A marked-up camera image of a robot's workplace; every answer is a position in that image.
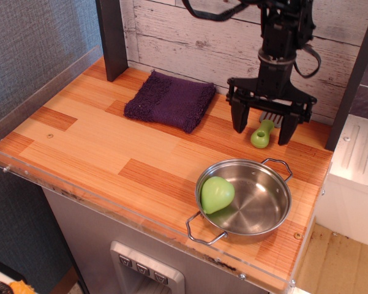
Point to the stainless steel pot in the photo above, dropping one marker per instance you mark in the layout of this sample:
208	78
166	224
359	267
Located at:
261	204

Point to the dark shelf post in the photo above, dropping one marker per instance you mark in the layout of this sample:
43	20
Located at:
112	37
349	95

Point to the clear acrylic guard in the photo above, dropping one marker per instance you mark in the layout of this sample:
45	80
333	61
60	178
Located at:
80	145

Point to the grey toy fridge cabinet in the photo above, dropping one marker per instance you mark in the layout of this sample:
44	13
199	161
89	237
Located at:
89	234

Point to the orange object at corner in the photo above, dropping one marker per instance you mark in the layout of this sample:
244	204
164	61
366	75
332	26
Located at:
19	287

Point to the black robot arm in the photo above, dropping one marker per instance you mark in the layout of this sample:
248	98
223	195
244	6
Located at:
286	26

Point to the dark left shelf post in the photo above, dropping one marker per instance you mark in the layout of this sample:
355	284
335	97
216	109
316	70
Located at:
112	37

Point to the green toy pear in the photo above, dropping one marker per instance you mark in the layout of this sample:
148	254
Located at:
216	194

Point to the purple folded towel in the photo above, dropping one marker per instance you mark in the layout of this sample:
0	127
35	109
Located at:
171	101

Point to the dark right shelf post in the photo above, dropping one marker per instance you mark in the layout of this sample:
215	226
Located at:
349	95

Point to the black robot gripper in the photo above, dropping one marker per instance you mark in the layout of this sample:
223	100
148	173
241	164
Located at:
271	91

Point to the white toy sink unit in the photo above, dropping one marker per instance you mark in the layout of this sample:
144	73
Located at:
343	203

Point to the silver dispenser button panel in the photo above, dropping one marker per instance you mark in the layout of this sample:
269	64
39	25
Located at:
140	273

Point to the green handled grey spatula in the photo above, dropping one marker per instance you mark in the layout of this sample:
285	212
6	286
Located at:
268	121

